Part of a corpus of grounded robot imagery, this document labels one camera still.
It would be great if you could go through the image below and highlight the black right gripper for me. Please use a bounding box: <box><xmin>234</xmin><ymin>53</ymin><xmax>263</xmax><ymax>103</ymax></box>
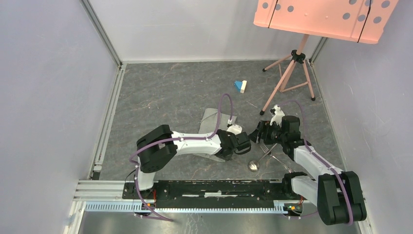
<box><xmin>248</xmin><ymin>120</ymin><xmax>286</xmax><ymax>145</ymax></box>

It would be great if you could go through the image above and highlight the grey cloth napkin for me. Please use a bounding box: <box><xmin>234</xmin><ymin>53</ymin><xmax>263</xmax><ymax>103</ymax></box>
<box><xmin>194</xmin><ymin>108</ymin><xmax>230</xmax><ymax>162</ymax></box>

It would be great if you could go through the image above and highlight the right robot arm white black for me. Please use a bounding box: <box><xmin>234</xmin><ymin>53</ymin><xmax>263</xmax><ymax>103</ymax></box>
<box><xmin>249</xmin><ymin>116</ymin><xmax>367</xmax><ymax>225</ymax></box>

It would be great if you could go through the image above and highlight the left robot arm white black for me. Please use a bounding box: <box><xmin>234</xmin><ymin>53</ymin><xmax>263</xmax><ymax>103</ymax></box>
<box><xmin>130</xmin><ymin>124</ymin><xmax>251</xmax><ymax>199</ymax></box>

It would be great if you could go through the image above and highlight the silver fork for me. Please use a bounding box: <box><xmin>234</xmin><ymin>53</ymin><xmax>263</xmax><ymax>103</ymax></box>
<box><xmin>259</xmin><ymin>143</ymin><xmax>293</xmax><ymax>173</ymax></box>

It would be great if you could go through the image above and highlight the silver spoon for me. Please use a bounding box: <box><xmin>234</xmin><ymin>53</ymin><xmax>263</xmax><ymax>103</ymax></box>
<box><xmin>247</xmin><ymin>143</ymin><xmax>278</xmax><ymax>172</ymax></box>

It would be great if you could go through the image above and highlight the blue and white block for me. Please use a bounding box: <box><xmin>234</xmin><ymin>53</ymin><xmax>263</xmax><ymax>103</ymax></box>
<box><xmin>234</xmin><ymin>80</ymin><xmax>247</xmax><ymax>94</ymax></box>

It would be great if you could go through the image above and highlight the pink music stand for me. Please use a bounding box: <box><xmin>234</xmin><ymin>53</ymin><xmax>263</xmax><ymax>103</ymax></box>
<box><xmin>253</xmin><ymin>0</ymin><xmax>398</xmax><ymax>115</ymax></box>

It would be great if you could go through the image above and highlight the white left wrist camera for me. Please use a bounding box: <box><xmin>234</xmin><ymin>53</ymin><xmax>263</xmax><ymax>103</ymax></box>
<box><xmin>226</xmin><ymin>119</ymin><xmax>243</xmax><ymax>135</ymax></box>

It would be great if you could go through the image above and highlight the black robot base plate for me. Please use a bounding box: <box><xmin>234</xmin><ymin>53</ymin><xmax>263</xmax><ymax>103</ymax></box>
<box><xmin>122</xmin><ymin>179</ymin><xmax>306</xmax><ymax>209</ymax></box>

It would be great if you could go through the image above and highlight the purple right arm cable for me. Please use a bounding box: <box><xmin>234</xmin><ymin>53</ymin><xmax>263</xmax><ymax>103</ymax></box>
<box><xmin>281</xmin><ymin>99</ymin><xmax>355</xmax><ymax>226</ymax></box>

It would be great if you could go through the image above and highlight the white slotted cable duct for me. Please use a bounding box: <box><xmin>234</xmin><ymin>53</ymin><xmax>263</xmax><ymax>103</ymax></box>
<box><xmin>85</xmin><ymin>201</ymin><xmax>288</xmax><ymax>215</ymax></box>

